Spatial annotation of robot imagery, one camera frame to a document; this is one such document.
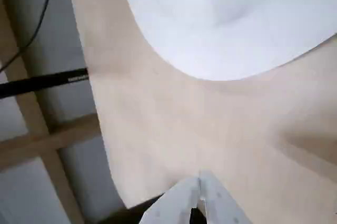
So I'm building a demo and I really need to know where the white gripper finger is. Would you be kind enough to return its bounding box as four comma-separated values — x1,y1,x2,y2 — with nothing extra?
138,174,201,224
199,169,252,224

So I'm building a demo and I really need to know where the thin black background cable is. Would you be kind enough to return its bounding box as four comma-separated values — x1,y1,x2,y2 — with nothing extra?
0,0,64,72

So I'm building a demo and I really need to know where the black metal bar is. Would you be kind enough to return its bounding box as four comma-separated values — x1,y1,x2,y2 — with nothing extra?
0,67,90,99

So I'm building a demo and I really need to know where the white round plate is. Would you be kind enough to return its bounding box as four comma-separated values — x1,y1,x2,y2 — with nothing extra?
117,0,337,82

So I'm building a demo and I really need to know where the wooden lattice frame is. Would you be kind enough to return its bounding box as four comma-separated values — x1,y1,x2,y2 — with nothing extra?
0,0,103,224

